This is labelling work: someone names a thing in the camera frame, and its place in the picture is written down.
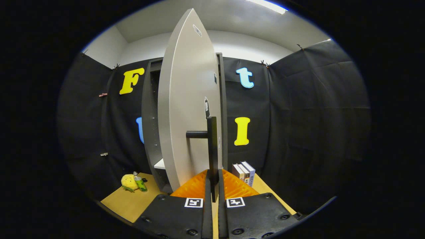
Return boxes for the grey shoe cabinet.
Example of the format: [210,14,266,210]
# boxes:
[142,52,228,195]

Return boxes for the black door handle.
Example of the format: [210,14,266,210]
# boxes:
[186,116,219,202]

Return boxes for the green drink bottle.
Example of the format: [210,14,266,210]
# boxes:
[133,171,148,192]

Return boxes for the yellow pineapple plush toy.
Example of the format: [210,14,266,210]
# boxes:
[121,174,140,193]

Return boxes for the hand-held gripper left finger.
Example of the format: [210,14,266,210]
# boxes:
[133,169,213,239]

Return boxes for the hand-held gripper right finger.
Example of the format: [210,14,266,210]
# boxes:
[217,169,304,239]

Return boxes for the black backdrop cloth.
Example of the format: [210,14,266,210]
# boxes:
[58,39,371,213]

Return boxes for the ceiling light panel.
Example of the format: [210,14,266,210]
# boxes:
[246,0,288,14]

